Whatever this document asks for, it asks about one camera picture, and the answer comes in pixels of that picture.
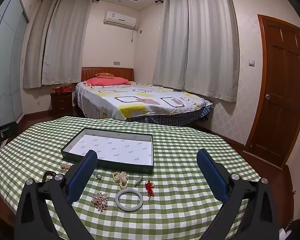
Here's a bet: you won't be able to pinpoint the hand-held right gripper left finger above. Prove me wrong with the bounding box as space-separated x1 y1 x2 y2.
14 149 98 240

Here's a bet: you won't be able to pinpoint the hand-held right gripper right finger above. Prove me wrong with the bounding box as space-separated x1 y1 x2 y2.
196 148 285 240

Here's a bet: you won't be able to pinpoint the dark red bead bracelet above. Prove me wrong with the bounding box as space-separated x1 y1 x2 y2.
42 170 57 183

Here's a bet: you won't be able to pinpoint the white jade bangle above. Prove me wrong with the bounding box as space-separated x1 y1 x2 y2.
115 188 143 212

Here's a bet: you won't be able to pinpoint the white shallow box tray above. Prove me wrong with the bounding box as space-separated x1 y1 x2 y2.
60 127 154 174

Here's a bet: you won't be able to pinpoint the red knotted charm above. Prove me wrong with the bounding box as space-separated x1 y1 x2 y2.
144 180 155 201

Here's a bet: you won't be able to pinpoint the green checked tablecloth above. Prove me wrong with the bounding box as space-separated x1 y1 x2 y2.
0 116 294 240

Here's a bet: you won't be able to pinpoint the dark wooden nightstand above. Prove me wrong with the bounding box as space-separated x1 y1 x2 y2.
50 91 73 117

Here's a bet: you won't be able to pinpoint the frosted glass wardrobe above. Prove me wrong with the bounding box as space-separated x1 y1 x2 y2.
0 0 30 128

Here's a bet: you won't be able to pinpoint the red gift boxes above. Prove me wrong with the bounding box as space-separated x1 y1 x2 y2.
52 87 72 95

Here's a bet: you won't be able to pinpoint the blue plaid bed sheet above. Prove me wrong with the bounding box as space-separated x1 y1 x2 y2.
126 105 212 127

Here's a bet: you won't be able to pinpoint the white curtain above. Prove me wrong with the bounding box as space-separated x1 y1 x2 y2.
184 0 240 102
23 0 59 89
152 0 189 87
41 0 93 85

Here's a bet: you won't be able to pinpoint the pink pillow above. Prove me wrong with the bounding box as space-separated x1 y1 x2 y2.
83 77 132 87

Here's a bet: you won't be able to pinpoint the patterned white bed cover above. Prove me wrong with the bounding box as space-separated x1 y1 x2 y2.
74 80 214 121

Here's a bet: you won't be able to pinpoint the wooden bed headboard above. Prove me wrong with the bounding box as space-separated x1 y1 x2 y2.
81 67 135 82

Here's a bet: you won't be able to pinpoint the brown wooden door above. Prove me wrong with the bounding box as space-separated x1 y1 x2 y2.
243 14 300 168

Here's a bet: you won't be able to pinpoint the white air conditioner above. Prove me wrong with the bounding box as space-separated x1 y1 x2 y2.
103 11 137 29

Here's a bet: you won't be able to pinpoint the pearl bracelet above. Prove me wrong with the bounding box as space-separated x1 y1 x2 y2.
112 171 129 190

